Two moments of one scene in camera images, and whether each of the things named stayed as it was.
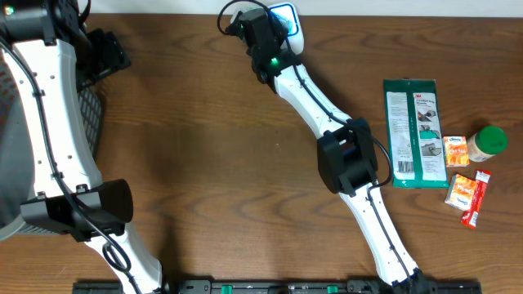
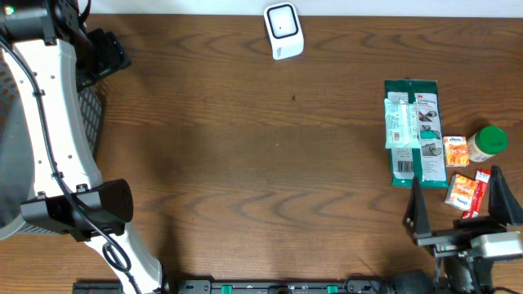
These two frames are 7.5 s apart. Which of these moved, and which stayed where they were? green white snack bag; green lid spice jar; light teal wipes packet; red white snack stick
Moved: light teal wipes packet
Stayed: green white snack bag; red white snack stick; green lid spice jar
